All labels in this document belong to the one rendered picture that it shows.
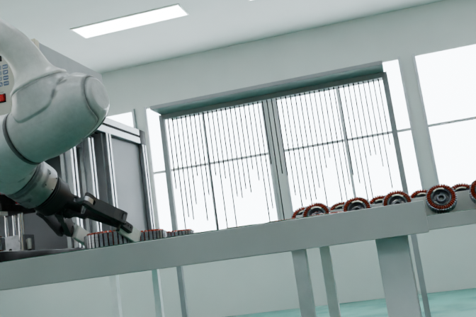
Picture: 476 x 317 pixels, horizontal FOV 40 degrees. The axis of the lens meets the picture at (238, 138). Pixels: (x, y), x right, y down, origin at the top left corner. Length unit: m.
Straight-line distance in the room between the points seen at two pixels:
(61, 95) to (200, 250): 0.34
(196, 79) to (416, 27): 2.77
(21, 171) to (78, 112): 0.17
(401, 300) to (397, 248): 0.08
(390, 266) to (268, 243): 0.20
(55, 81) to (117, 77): 7.66
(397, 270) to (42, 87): 0.64
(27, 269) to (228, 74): 7.11
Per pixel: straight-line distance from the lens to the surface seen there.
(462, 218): 2.42
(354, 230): 1.06
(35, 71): 1.13
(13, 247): 1.72
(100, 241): 1.35
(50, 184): 1.24
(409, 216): 1.05
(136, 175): 1.95
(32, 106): 1.10
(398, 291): 1.09
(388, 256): 1.09
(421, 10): 8.14
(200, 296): 8.14
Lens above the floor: 0.70
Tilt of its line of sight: 10 degrees up
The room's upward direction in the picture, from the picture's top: 8 degrees counter-clockwise
